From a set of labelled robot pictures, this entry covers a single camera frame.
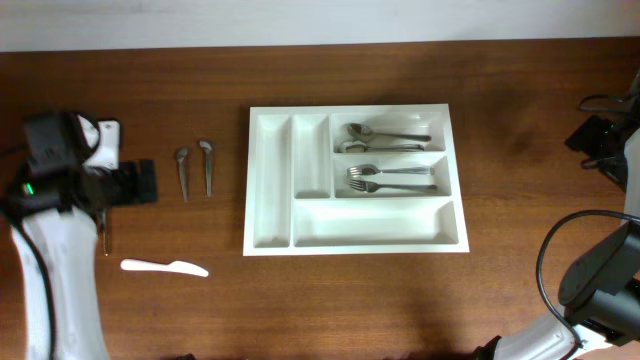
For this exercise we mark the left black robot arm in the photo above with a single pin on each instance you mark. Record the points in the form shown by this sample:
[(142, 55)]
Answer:
[(57, 207)]

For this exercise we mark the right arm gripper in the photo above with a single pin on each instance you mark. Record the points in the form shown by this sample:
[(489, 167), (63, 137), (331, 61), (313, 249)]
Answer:
[(586, 136)]

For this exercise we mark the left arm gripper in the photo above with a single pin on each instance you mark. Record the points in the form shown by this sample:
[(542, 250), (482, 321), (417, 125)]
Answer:
[(141, 190)]

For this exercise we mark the white plastic knife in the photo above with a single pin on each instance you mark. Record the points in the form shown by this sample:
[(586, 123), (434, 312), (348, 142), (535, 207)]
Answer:
[(179, 267)]

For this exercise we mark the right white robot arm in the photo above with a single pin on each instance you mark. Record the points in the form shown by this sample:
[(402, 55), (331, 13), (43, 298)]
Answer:
[(599, 293)]

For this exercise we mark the steel chopstick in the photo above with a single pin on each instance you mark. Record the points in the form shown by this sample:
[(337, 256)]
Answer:
[(104, 232)]

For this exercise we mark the steel fork nearer tray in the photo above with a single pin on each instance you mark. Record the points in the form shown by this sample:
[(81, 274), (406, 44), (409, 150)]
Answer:
[(370, 170)]

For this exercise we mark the white plastic cutlery tray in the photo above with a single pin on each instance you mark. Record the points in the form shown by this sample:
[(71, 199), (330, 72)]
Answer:
[(298, 201)]

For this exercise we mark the small steel spoon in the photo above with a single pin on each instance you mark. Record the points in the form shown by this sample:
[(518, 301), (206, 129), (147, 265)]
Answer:
[(208, 149), (181, 159)]

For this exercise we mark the steel fork farther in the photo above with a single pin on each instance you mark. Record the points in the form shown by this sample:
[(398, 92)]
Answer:
[(372, 187)]

